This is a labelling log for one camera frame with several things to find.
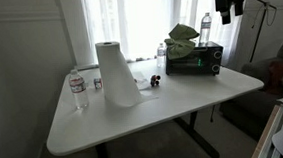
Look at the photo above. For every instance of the dark grey couch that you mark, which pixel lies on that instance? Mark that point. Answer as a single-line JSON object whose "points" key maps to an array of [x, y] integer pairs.
{"points": [[250, 111]]}

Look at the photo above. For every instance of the black tripod stand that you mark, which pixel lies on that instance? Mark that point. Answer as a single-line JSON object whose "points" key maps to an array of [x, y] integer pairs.
{"points": [[261, 23]]}

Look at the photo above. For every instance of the white paper towel roll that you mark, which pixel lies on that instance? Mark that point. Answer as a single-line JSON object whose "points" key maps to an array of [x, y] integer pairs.
{"points": [[114, 74]]}

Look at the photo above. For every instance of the white paper sheet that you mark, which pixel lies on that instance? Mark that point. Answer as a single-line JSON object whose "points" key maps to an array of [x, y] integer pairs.
{"points": [[142, 81]]}

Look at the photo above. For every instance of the green towel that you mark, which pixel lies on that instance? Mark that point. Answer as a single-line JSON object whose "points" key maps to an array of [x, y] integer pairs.
{"points": [[181, 46]]}

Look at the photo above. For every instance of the dark red blanket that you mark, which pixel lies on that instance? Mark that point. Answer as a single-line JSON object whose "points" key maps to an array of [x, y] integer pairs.
{"points": [[278, 72]]}

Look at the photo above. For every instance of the tall blue label water bottle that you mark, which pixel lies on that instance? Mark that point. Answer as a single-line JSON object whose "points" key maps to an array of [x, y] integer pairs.
{"points": [[205, 27]]}

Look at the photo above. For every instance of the red label water bottle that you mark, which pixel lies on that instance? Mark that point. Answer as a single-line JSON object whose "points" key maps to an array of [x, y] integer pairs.
{"points": [[79, 93]]}

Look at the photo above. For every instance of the white sheer curtain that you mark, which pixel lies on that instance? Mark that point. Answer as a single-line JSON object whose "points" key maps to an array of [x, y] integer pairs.
{"points": [[137, 22]]}

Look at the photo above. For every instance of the small clear water bottle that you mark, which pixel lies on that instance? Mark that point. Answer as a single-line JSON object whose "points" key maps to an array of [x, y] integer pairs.
{"points": [[161, 56]]}

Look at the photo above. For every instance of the light wooden side table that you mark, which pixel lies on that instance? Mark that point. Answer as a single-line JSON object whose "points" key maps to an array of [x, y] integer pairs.
{"points": [[263, 144]]}

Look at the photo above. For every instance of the black toaster oven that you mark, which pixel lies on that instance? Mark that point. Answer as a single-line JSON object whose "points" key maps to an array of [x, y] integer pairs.
{"points": [[210, 55]]}

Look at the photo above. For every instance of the red black toy car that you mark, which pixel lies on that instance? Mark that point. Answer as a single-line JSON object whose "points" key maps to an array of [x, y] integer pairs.
{"points": [[154, 80]]}

